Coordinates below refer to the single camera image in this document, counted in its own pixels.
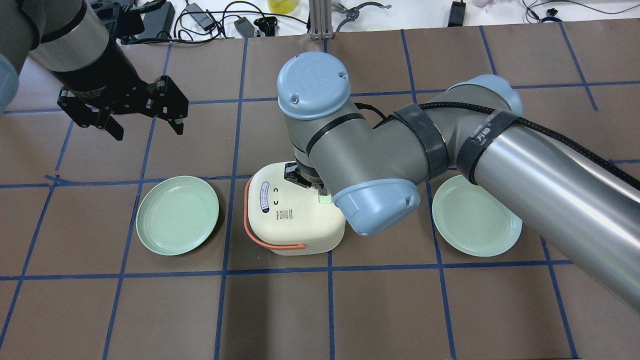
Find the black power adapter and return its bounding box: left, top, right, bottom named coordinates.
left=136, top=2, right=176, bottom=40

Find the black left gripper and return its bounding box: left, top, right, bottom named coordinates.
left=52, top=41, right=189, bottom=141

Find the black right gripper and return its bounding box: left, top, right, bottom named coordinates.
left=284, top=161, right=326, bottom=190

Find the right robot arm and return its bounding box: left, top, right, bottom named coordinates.
left=277, top=51, right=640, bottom=310

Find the green plate near left arm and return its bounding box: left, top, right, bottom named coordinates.
left=135, top=175, right=220, bottom=256

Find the white rice cooker orange handle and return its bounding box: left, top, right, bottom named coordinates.
left=242, top=162, right=346, bottom=256

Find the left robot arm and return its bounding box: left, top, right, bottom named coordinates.
left=1, top=0, right=189, bottom=141

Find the aluminium frame post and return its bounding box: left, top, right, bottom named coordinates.
left=308, top=0, right=334, bottom=40

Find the green plate near right arm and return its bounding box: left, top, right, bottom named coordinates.
left=432, top=175, right=523, bottom=258

